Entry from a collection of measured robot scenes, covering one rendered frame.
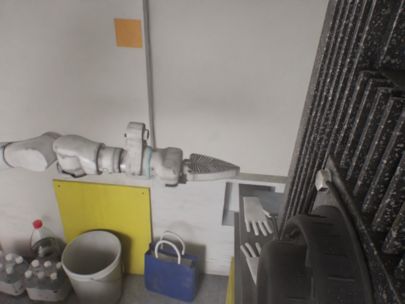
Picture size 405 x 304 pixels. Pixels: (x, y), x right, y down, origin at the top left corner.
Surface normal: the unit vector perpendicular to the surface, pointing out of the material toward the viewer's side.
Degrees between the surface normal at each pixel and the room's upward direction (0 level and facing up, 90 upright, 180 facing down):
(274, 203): 0
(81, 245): 87
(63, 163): 89
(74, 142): 10
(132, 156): 60
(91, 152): 34
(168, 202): 90
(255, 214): 0
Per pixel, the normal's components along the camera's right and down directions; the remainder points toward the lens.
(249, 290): 0.04, -0.84
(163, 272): -0.31, 0.44
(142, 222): -0.08, 0.48
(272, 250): -0.56, -0.82
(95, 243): 0.26, 0.48
